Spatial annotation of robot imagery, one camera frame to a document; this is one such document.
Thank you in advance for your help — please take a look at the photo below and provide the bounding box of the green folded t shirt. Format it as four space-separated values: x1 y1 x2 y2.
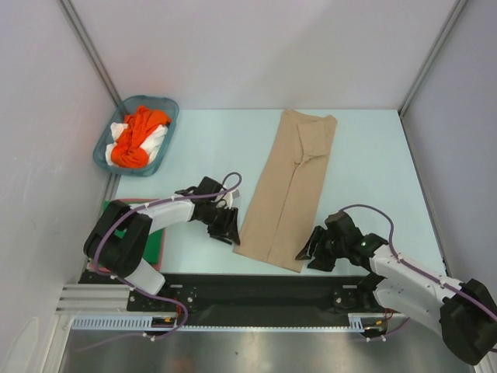
103 198 166 269

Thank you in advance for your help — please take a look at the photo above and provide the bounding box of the white t shirt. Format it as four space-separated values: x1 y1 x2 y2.
104 122 169 169

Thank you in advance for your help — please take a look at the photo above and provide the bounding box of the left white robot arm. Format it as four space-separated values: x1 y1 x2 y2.
83 172 242 311

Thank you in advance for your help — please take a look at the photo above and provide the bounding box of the aluminium frame rail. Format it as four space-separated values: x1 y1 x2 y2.
55 284 130 315

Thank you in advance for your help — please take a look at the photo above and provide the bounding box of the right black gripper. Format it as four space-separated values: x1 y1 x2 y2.
295 226 347 273

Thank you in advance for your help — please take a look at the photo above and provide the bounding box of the teal plastic laundry basket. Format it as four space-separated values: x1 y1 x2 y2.
93 95 179 176

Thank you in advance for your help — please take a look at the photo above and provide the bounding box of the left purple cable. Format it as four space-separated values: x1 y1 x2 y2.
75 172 244 350

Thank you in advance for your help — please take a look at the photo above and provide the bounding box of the right white cable duct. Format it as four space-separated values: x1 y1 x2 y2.
349 312 393 331

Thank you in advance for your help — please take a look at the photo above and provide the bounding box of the orange t shirt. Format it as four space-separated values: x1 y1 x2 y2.
109 104 172 169

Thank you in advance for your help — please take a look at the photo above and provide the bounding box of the left white cable duct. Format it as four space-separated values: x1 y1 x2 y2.
72 315 177 331

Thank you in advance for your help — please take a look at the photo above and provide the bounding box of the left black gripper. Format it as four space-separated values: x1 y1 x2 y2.
199 205 240 246

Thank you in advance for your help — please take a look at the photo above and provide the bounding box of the white cable duct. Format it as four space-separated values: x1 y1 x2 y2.
72 315 177 331
349 312 393 331

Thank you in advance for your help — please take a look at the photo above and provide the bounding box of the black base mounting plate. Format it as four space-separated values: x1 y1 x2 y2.
77 271 455 331

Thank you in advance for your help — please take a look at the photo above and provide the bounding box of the beige t shirt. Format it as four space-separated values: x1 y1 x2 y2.
234 110 338 273

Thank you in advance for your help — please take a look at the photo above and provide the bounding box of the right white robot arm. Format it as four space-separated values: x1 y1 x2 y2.
295 211 496 366

